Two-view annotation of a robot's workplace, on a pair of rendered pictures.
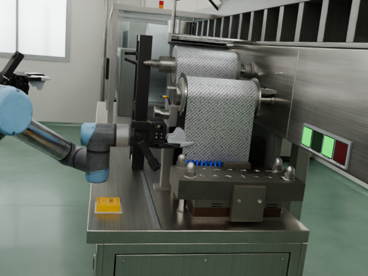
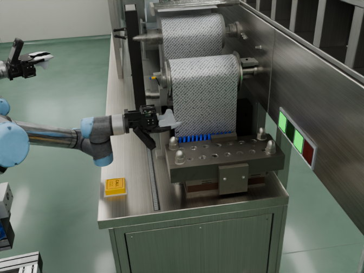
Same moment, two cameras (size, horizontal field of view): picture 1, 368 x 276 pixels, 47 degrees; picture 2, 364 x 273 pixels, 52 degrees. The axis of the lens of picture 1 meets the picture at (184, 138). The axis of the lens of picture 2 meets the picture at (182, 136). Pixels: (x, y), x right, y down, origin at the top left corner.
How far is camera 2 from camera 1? 39 cm
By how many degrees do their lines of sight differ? 18
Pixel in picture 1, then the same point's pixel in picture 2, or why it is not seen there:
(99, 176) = (104, 161)
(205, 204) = (195, 182)
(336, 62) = (304, 62)
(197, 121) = (184, 103)
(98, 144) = (97, 137)
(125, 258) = (133, 235)
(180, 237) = (176, 215)
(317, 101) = (290, 91)
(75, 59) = not seen: outside the picture
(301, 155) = not seen: hidden behind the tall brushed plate
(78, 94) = (99, 7)
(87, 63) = not seen: outside the picture
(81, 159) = (87, 148)
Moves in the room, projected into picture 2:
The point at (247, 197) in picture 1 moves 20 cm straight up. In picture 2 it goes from (232, 175) to (234, 123)
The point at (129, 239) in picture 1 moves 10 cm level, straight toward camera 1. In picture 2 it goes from (134, 222) to (131, 245)
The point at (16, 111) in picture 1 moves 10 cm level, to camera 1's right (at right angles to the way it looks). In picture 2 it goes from (12, 146) to (48, 146)
